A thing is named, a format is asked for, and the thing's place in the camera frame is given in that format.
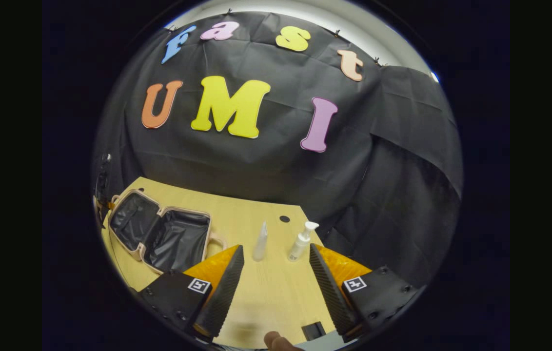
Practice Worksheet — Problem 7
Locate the black table bracket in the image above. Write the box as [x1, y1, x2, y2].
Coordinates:
[301, 321, 327, 341]

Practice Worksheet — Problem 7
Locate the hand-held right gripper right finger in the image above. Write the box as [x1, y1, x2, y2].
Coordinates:
[309, 243, 425, 343]

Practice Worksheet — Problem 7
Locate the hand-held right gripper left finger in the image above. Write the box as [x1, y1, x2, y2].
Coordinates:
[138, 245, 245, 343]

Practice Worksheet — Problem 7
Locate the black backdrop cloth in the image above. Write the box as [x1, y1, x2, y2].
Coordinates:
[92, 11, 464, 288]

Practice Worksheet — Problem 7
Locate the white skin care tube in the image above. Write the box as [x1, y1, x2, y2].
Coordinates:
[252, 221, 269, 262]

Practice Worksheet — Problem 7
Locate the white pump bottle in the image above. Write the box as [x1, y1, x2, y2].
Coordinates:
[287, 221, 320, 263]

